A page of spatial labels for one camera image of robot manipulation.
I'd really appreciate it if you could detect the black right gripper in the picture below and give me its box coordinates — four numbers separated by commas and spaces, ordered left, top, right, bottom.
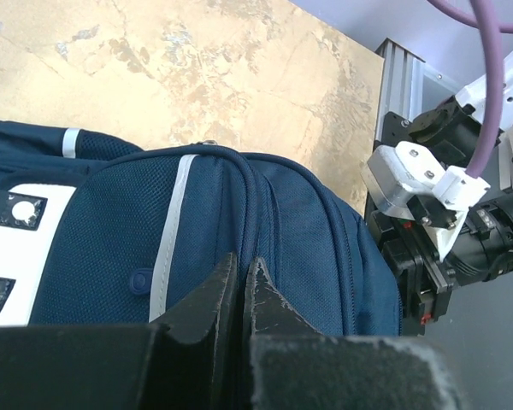
364, 200, 487, 336

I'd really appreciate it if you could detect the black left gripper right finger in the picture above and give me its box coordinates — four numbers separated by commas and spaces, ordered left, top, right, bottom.
243, 257, 464, 409

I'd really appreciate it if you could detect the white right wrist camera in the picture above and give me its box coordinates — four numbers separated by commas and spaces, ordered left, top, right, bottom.
362, 141, 491, 261

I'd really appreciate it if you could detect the aluminium rail frame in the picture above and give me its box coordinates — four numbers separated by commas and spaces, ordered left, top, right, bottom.
375, 38, 462, 141

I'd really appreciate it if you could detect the navy blue backpack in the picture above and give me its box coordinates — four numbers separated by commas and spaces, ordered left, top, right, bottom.
0, 120, 401, 336

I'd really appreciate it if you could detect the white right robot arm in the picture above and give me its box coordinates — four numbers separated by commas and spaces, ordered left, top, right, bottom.
363, 39, 513, 335

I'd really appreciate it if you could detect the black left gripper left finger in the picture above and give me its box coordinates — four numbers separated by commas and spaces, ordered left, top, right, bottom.
0, 253, 238, 409

